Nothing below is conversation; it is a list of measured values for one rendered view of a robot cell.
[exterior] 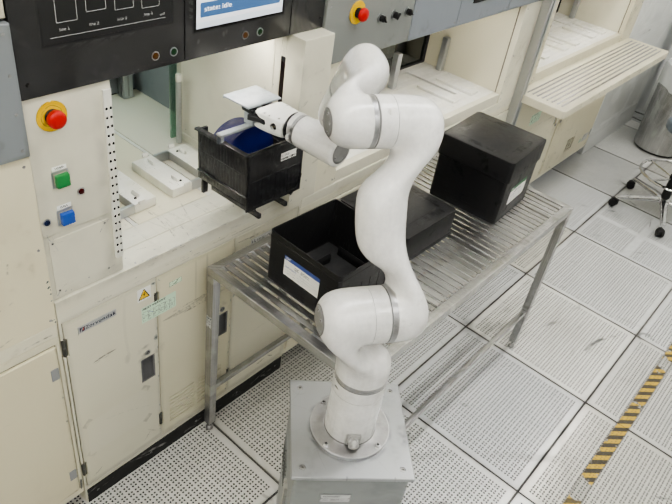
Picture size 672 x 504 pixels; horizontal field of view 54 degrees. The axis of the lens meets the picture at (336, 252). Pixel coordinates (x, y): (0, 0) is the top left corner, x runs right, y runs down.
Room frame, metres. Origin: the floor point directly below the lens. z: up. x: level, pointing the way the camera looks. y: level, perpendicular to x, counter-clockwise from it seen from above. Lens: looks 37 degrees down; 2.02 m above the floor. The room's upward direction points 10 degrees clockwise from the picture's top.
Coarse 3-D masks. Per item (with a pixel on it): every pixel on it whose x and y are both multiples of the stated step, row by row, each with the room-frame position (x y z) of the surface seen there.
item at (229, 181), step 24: (240, 96) 1.62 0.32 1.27; (264, 96) 1.64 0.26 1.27; (216, 144) 1.55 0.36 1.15; (288, 144) 1.60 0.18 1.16; (216, 168) 1.55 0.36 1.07; (240, 168) 1.50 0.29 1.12; (264, 168) 1.53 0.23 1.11; (288, 168) 1.60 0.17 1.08; (216, 192) 1.62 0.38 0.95; (240, 192) 1.49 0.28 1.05; (264, 192) 1.53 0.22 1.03; (288, 192) 1.61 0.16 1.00
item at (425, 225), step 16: (416, 192) 1.96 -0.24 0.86; (352, 208) 1.80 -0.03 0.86; (416, 208) 1.86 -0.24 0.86; (432, 208) 1.87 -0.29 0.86; (448, 208) 1.89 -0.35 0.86; (416, 224) 1.76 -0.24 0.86; (432, 224) 1.78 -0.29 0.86; (448, 224) 1.87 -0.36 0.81; (416, 240) 1.72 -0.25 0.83; (432, 240) 1.80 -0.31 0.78
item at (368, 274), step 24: (312, 216) 1.64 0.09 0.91; (336, 216) 1.71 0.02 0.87; (288, 240) 1.57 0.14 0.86; (312, 240) 1.65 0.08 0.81; (336, 240) 1.70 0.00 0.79; (288, 264) 1.45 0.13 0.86; (312, 264) 1.40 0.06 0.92; (336, 264) 1.61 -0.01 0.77; (360, 264) 1.60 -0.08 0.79; (288, 288) 1.45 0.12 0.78; (312, 288) 1.40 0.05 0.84; (336, 288) 1.35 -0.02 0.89
